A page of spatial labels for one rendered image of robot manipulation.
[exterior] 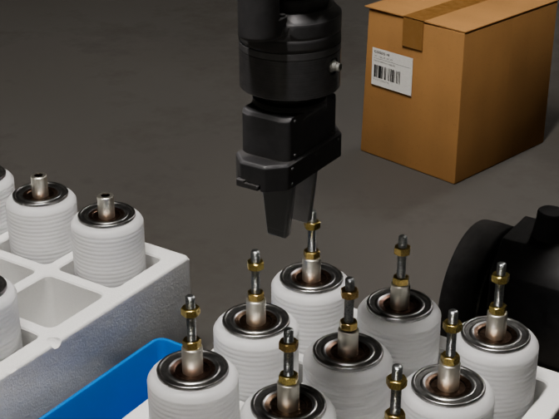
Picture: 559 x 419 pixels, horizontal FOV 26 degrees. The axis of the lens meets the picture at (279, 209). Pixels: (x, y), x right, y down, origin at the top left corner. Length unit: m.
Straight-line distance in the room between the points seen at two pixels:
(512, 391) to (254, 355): 0.28
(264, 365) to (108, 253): 0.34
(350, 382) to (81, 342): 0.39
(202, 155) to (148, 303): 0.86
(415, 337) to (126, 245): 0.43
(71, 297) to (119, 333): 0.09
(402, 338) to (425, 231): 0.78
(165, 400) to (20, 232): 0.49
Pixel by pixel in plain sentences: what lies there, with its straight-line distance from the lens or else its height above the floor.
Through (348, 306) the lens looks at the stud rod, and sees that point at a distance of 1.27.
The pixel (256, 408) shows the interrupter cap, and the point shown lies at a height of 0.25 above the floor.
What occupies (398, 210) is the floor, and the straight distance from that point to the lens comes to 2.20.
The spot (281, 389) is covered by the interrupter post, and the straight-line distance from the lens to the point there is 1.20.
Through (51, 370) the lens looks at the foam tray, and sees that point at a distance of 1.49.
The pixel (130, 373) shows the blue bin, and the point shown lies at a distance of 1.55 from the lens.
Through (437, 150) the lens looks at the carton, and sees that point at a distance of 2.31.
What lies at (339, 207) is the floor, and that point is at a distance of 2.20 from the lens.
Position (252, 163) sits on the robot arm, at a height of 0.54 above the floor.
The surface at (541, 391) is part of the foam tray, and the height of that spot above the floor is 0.16.
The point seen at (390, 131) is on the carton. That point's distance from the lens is 2.38.
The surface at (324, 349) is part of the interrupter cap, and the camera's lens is 1.30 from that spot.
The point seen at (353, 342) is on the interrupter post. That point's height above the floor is 0.27.
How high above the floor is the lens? 0.95
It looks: 26 degrees down
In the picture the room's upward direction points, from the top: straight up
